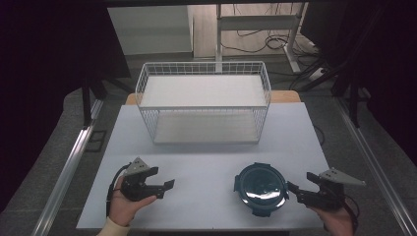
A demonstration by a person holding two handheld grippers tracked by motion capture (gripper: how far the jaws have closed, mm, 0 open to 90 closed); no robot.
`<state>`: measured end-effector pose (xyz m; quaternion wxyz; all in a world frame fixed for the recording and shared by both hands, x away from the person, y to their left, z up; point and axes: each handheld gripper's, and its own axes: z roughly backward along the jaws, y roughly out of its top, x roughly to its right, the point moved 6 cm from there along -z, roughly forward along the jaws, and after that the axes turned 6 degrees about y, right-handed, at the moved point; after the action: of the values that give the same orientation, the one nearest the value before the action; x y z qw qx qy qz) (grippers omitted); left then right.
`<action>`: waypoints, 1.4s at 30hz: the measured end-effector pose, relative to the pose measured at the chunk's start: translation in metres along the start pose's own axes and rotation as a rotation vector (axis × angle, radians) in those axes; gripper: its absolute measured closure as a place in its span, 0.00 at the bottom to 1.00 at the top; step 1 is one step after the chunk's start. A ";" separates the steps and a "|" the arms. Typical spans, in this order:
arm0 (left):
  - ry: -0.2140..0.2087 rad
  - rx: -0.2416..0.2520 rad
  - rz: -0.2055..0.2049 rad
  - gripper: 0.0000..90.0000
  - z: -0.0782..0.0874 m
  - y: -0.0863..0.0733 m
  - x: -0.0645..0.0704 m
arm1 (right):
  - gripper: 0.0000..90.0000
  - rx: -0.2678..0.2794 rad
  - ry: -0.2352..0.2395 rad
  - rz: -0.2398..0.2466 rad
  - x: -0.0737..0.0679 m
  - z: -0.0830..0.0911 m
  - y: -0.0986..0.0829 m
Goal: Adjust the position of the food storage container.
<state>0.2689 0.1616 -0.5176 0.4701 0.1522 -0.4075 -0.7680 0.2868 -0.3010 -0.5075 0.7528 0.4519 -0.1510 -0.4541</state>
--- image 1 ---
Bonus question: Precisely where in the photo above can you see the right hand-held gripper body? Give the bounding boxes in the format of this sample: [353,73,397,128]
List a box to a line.
[313,167,367,211]

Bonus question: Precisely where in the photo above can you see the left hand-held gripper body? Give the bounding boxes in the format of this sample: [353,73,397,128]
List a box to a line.
[120,156,155,203]

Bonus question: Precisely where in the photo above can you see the dark teal round container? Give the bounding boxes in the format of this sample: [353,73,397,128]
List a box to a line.
[233,162,290,218]

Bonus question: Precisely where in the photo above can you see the person's left hand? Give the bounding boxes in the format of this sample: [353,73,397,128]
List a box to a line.
[108,175,157,228]

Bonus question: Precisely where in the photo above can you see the person's right hand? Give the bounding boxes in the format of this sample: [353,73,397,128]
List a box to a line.
[308,205,357,236]

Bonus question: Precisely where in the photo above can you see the black metal stand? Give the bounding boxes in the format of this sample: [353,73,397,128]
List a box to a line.
[329,62,373,129]
[81,77,107,130]

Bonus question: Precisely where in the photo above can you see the white power strip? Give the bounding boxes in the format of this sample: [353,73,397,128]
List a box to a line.
[308,66,329,82]

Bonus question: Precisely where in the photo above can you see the white cabinet panel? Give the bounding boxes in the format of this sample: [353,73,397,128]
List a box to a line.
[107,4,195,56]

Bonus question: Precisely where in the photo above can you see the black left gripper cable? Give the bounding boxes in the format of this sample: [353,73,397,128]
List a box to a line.
[105,162,132,218]

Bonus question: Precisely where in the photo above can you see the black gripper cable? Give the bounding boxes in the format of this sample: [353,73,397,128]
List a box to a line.
[105,162,132,218]
[343,194,361,234]

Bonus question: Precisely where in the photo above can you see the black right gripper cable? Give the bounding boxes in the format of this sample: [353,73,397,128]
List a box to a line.
[343,194,361,234]

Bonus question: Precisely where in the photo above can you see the aluminium floor rail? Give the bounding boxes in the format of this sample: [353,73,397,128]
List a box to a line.
[333,97,417,236]
[30,97,105,236]

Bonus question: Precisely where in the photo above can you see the white wire basket shelf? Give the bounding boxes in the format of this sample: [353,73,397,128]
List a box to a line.
[134,60,272,146]

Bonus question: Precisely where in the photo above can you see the black floor cables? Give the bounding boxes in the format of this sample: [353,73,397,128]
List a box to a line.
[219,3,328,91]

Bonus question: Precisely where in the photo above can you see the white metal desk frame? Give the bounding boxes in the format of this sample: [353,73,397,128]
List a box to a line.
[214,2,309,74]

